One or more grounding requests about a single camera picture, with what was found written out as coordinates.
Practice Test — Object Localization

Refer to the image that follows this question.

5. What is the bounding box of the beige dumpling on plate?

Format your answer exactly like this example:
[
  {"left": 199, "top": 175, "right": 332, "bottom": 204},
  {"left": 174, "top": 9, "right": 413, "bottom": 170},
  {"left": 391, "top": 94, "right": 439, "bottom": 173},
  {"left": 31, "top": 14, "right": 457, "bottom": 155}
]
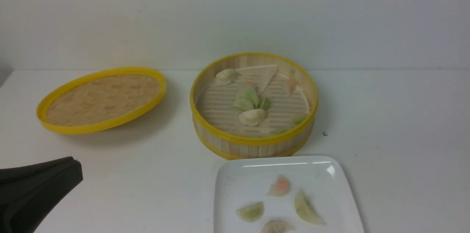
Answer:
[{"left": 261, "top": 219, "right": 295, "bottom": 233}]

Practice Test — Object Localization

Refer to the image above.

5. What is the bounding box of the yellow rimmed bamboo steamer basket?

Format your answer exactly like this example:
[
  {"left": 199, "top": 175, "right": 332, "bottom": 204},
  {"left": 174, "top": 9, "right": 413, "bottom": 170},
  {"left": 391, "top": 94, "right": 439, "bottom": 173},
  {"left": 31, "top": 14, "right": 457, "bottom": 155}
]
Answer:
[{"left": 189, "top": 52, "right": 318, "bottom": 159}]

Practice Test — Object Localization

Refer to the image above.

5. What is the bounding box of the pale pink dumpling centre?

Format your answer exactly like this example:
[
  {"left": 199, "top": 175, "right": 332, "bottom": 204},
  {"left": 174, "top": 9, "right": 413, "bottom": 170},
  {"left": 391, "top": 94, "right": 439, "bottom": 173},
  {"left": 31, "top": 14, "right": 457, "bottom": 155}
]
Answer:
[{"left": 242, "top": 81, "right": 257, "bottom": 89}]

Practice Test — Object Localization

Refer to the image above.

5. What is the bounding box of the small green dumpling right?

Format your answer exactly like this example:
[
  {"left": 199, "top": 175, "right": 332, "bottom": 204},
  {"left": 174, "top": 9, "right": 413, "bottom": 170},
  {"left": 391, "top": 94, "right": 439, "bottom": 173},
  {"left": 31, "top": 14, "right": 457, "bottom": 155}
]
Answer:
[{"left": 292, "top": 115, "right": 308, "bottom": 125}]

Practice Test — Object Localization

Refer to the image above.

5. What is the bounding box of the green dumpling on plate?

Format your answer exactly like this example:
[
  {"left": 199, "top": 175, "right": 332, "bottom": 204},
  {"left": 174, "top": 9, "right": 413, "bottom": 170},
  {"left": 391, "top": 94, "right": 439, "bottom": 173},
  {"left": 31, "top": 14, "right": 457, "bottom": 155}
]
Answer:
[{"left": 236, "top": 201, "right": 265, "bottom": 223}]

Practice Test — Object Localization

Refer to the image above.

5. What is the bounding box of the pink dumpling on plate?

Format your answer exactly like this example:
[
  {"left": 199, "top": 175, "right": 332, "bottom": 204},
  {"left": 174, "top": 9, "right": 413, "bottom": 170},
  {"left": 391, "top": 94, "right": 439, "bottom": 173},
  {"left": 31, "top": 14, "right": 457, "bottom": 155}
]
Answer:
[{"left": 267, "top": 175, "right": 291, "bottom": 197}]

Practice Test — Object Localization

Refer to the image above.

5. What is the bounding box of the white dumpling at back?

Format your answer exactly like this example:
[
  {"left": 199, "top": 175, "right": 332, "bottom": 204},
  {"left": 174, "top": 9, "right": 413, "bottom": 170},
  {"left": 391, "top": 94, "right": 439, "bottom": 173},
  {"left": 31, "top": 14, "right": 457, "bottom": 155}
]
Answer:
[{"left": 214, "top": 68, "right": 239, "bottom": 85}]

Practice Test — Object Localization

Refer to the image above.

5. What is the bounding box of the green dumpling at rim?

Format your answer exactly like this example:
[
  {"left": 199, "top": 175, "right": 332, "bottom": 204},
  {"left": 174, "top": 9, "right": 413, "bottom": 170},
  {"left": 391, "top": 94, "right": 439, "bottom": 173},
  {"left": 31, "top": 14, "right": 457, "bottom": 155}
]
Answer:
[{"left": 232, "top": 98, "right": 255, "bottom": 111}]

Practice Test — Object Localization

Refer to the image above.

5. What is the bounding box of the white dumpling in steamer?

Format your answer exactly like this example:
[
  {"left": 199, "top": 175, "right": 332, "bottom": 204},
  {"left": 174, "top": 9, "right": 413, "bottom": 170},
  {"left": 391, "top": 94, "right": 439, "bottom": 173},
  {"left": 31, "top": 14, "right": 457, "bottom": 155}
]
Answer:
[{"left": 238, "top": 108, "right": 267, "bottom": 126}]

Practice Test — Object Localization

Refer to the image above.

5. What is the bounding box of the pale green dumpling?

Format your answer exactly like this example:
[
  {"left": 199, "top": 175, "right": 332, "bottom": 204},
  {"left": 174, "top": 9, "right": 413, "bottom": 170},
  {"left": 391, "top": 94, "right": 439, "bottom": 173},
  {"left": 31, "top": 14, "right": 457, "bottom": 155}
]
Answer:
[{"left": 294, "top": 188, "right": 326, "bottom": 226}]

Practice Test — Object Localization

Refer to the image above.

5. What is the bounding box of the green dumpling in steamer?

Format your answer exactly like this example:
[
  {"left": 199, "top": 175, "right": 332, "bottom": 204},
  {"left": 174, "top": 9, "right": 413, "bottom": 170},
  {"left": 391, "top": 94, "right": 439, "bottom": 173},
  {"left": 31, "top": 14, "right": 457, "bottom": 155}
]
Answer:
[{"left": 237, "top": 87, "right": 260, "bottom": 107}]

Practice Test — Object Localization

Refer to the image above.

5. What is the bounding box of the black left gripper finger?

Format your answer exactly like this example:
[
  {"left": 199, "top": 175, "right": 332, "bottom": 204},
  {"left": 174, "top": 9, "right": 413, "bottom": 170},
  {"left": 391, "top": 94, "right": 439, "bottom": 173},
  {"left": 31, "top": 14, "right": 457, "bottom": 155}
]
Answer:
[{"left": 0, "top": 157, "right": 83, "bottom": 233}]

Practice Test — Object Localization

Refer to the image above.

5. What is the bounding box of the pink dumpling in steamer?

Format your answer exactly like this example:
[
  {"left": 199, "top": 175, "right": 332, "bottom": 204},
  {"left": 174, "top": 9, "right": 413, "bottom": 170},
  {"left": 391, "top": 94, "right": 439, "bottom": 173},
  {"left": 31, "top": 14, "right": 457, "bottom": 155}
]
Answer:
[{"left": 284, "top": 78, "right": 298, "bottom": 96}]

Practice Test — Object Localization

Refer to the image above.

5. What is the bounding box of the white square plate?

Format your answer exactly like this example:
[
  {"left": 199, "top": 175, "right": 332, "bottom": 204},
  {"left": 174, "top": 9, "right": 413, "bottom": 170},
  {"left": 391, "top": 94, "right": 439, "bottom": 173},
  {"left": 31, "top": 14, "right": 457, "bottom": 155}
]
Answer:
[{"left": 213, "top": 155, "right": 365, "bottom": 233}]

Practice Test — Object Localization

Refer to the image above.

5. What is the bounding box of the yellow rimmed bamboo steamer lid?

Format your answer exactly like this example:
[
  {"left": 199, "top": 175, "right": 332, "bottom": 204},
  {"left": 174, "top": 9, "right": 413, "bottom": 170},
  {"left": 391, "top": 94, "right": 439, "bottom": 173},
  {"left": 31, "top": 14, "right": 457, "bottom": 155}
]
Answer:
[{"left": 36, "top": 66, "right": 167, "bottom": 135}]

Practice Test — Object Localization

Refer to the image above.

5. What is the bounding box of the small green dumpling centre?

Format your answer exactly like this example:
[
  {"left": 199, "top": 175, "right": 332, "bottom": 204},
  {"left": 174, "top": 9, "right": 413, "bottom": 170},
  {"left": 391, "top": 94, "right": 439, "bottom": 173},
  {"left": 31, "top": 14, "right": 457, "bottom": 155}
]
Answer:
[{"left": 258, "top": 96, "right": 271, "bottom": 111}]

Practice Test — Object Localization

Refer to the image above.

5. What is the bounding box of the small green dumpling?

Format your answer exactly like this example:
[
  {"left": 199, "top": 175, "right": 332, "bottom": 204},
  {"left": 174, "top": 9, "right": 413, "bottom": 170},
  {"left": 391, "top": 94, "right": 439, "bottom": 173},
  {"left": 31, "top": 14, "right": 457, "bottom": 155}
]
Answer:
[
  {"left": 258, "top": 96, "right": 271, "bottom": 111},
  {"left": 292, "top": 115, "right": 308, "bottom": 125}
]

